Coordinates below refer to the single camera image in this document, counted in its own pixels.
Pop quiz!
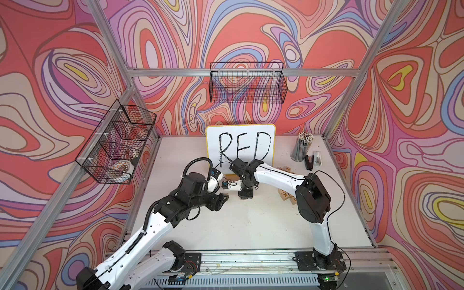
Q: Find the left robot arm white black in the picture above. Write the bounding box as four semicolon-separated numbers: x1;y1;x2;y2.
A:
76;157;228;290

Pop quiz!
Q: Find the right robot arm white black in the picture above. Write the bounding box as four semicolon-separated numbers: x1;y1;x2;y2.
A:
230;158;338;270

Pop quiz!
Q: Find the whiteboard with word RED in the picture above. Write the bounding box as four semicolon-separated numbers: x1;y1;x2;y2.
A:
205;124;276;175

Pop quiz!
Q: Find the pile of wooden letter blocks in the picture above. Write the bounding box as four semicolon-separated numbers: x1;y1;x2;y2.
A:
277;166;297;205

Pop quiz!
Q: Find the black stapler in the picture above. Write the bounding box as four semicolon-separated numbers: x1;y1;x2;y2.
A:
304;155;314;171

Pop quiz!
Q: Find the mesh cup with pencils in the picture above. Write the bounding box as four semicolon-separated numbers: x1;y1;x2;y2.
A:
291;132;314;162

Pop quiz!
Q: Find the tape roll in basket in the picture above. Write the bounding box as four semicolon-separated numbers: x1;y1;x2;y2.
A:
108;160;134;181

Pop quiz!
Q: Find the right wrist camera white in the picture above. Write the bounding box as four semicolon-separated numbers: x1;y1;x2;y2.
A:
222;180;242;191

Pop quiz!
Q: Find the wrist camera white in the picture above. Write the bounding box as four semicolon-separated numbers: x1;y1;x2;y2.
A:
222;180;242;191
207;168;224;193

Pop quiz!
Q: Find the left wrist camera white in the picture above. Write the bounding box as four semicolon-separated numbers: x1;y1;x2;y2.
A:
207;168;224;193

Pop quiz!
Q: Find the black wire basket back wall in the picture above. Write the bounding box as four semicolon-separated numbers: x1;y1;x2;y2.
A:
209;60;288;105

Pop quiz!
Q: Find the black wire basket wall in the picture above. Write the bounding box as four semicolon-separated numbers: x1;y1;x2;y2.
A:
76;100;157;184
209;60;288;105

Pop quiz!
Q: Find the black wire basket left wall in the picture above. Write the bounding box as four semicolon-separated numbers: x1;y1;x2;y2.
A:
76;100;157;184

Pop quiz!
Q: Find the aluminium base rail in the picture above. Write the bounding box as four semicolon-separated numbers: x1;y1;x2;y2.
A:
137;248;399;289

